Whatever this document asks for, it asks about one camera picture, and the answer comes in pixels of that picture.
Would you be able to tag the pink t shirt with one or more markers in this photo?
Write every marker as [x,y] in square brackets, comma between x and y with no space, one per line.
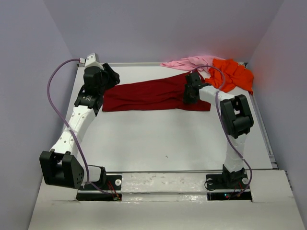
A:
[190,63]

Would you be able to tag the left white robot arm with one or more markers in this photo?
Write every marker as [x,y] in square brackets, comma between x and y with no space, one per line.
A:
[64,164]

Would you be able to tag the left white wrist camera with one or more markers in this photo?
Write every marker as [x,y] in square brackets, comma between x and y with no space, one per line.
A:
[92,60]

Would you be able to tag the dark red t shirt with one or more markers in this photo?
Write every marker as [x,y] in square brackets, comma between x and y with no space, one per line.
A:
[159,94]

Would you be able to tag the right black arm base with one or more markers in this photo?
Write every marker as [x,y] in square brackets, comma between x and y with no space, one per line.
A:
[227,189]

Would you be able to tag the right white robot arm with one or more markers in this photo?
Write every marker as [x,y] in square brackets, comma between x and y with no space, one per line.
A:
[236,119]

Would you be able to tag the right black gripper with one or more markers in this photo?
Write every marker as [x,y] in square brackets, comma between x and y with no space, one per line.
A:
[186,98]

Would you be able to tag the orange t shirt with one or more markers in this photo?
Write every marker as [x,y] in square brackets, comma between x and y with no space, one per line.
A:
[235,76]

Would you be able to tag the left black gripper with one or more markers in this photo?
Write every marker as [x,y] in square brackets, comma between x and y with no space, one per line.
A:
[114,77]

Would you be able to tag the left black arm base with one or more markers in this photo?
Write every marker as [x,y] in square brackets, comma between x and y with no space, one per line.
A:
[106,188]

